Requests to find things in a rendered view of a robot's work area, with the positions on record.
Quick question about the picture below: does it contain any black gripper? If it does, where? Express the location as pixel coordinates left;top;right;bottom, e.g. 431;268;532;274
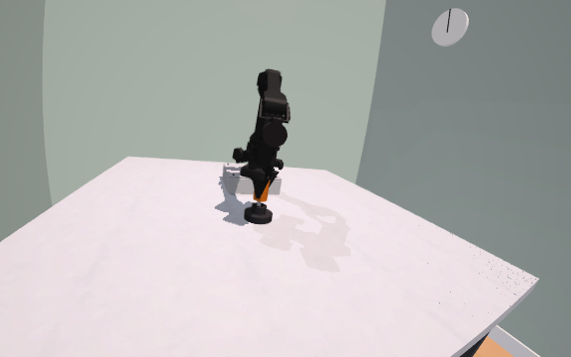
241;141;284;199

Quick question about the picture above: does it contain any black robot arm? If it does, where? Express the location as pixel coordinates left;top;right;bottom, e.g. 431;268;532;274
232;68;290;164

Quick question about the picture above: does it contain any orange tapered knob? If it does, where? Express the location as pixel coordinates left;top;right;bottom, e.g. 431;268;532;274
253;181;270;202

